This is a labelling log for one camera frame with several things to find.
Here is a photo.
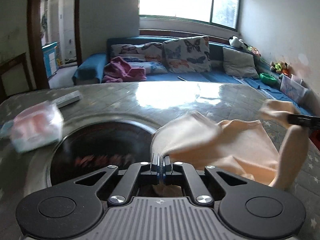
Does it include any panda plush toy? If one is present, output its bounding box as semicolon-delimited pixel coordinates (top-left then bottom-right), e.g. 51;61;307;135
229;36;247;50

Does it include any clear plastic storage box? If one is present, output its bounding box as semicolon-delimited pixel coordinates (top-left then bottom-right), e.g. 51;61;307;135
280;75;310;105

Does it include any small plush toys pile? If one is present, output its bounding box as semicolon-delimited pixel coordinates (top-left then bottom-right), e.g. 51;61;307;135
270;61;291;77

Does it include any magenta crumpled garment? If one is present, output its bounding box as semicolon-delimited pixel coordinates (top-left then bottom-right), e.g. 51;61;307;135
102;56;146;83

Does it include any round black stove inset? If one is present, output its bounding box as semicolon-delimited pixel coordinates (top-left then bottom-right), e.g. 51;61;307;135
48;120;155;185

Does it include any window with green frame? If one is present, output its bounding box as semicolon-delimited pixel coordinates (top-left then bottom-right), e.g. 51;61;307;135
138;0;240;29

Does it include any blue corner sofa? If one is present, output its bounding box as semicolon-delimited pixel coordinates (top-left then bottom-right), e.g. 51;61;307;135
72;36;313;115

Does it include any grey remote control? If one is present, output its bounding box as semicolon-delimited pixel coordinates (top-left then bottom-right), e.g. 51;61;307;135
52;90;82;108

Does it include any green plastic bowl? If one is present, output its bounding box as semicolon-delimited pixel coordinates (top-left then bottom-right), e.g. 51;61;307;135
259;73;277;86

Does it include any pink white tissue pack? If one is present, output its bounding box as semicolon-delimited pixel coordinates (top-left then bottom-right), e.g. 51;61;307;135
10;101;64;153

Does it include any cream long-sleeve shirt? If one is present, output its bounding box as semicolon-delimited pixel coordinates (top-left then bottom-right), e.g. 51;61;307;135
150;100;309;190

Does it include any light blue small cabinet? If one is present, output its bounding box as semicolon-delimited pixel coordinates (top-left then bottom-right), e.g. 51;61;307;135
42;42;57;79

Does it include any upright butterfly print cushion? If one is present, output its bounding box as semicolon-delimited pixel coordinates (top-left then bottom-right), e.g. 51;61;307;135
163;36;211;73

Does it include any grey square cushion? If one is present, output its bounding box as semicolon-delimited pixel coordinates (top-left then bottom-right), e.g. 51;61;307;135
222;47;259;79

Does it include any flat butterfly print cushion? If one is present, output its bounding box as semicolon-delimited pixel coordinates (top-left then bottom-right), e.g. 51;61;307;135
110;42;168;75

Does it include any red plastic stool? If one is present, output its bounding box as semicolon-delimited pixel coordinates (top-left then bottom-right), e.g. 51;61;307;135
309;130;320;151

